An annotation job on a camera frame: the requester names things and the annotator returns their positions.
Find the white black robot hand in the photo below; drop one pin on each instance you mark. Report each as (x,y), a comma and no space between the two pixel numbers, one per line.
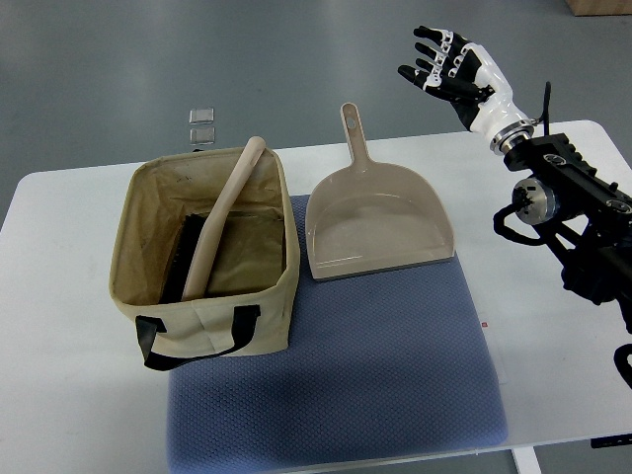
(464,74)

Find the pink hand broom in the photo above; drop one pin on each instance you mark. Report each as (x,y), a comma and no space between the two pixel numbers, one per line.
(198,242)

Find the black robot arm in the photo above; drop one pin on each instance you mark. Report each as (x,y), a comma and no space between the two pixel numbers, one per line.
(563,205)

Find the yellow canvas bag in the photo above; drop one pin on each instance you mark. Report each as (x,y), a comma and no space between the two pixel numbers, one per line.
(247,307)

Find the cardboard box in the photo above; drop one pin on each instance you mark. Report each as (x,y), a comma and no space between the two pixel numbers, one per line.
(584,8)

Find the pink dustpan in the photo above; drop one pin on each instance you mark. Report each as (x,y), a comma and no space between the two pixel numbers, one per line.
(371,216)

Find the upper clear floor plate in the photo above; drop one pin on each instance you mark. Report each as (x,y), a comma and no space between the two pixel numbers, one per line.
(204,115)

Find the blue quilted mat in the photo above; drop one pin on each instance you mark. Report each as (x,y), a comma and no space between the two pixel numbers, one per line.
(378,366)

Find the white table leg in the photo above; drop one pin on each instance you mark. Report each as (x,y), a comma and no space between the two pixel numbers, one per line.
(525,460)

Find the black table control panel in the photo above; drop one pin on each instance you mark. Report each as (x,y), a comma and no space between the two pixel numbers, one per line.
(611,441)

